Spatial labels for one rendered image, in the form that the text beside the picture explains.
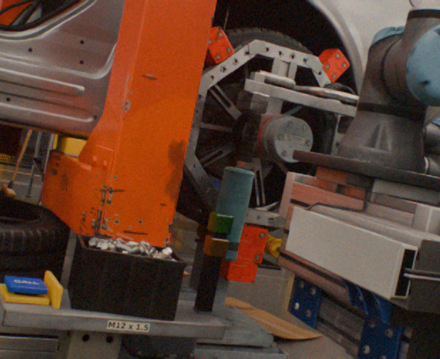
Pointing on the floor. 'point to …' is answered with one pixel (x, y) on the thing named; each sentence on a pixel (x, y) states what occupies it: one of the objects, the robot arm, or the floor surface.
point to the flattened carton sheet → (285, 329)
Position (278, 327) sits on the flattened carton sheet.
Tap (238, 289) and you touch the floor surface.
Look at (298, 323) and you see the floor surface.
